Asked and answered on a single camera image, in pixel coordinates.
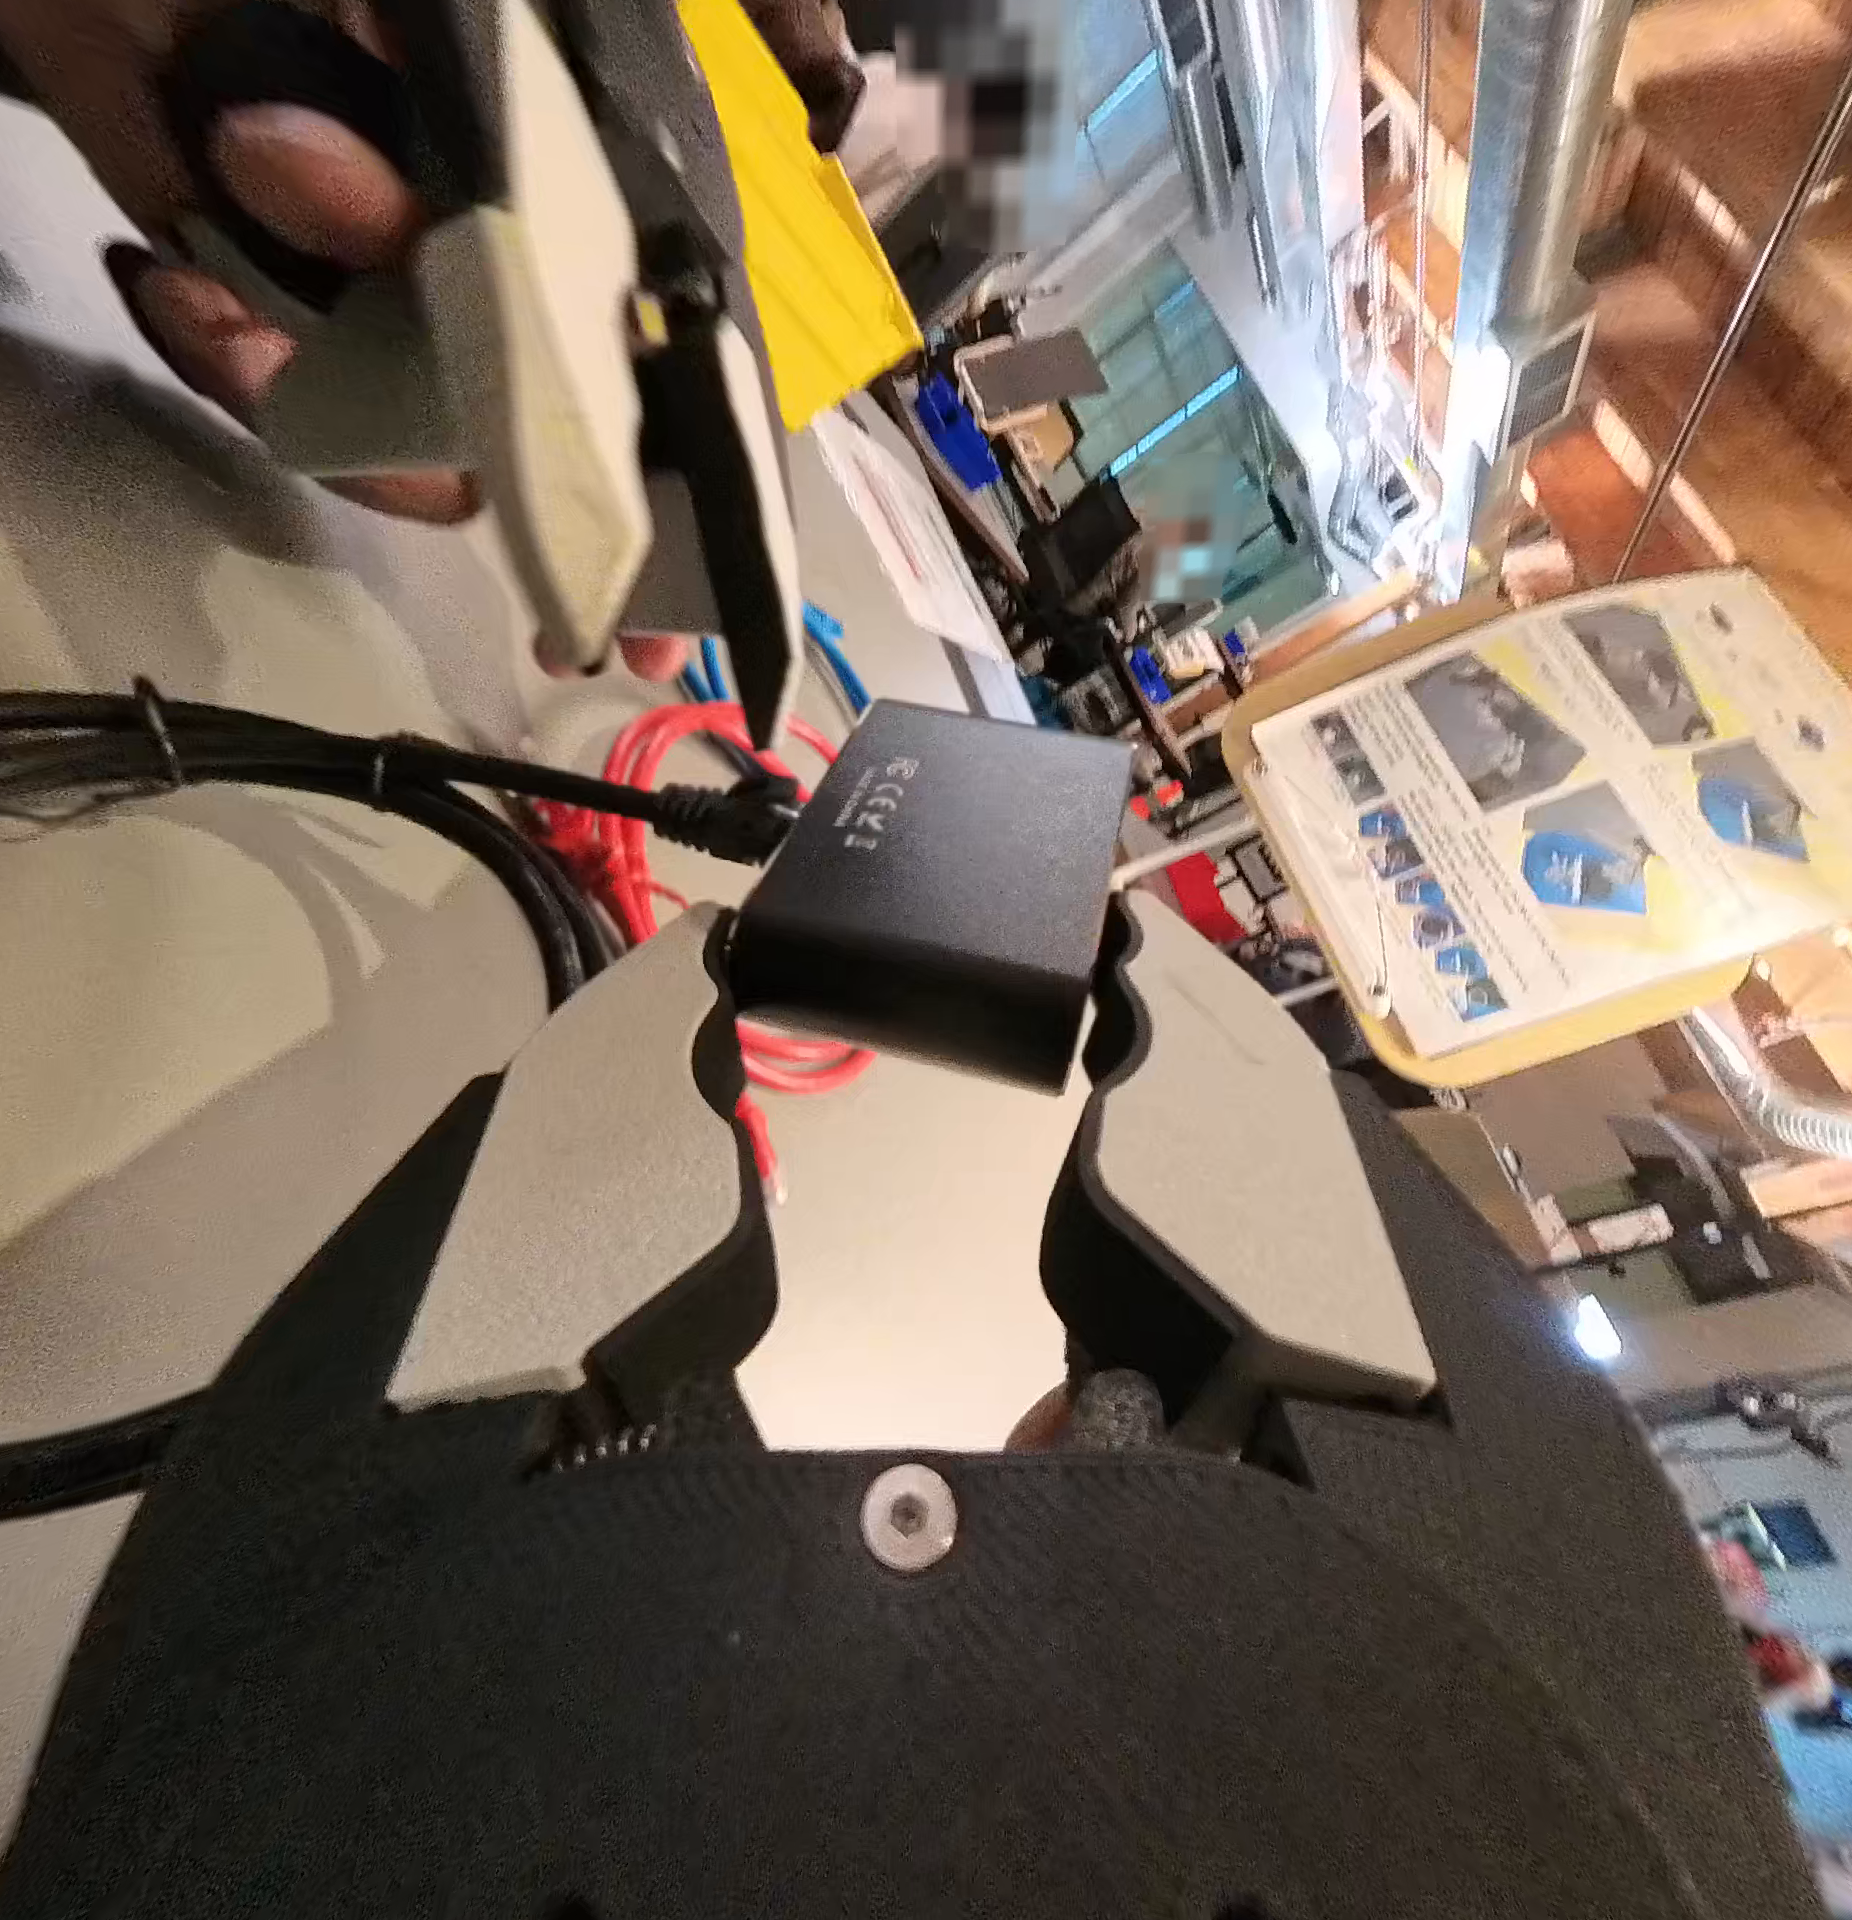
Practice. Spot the instruction sheet on wooden board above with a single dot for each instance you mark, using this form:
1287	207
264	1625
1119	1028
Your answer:
1540	812

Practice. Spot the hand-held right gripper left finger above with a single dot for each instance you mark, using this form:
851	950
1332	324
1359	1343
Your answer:
597	1170

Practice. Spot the silver ventilation duct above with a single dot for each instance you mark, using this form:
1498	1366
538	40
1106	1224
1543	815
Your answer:
1540	179

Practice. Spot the black network splitter box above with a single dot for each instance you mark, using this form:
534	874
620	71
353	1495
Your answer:
942	869

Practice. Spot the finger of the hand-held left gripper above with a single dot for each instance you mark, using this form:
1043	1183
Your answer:
576	481
761	496

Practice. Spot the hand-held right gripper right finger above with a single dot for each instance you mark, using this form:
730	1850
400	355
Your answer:
1257	1185

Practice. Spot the yellow plastic bin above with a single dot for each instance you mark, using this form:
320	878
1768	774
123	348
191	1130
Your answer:
806	255

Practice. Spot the person's left hand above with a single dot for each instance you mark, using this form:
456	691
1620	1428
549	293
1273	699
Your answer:
308	179

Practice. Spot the white document stand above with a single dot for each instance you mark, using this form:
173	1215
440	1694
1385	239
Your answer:
1167	859

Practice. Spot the white paper sheet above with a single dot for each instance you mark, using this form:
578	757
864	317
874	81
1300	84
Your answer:
911	539

